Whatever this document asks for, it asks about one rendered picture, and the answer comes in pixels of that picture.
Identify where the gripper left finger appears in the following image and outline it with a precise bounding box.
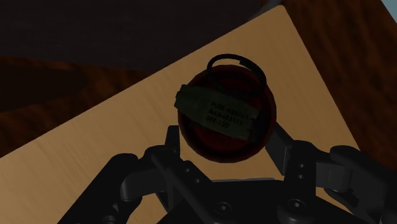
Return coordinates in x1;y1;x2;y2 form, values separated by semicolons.
57;125;215;224

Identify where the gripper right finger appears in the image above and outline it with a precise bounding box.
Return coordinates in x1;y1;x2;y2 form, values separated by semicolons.
265;122;397;224

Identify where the light wooden table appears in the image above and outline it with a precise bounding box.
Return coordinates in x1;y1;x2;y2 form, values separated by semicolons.
0;4;360;224

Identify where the dark red round grenade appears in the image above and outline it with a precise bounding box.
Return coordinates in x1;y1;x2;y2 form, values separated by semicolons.
173;53;277;164

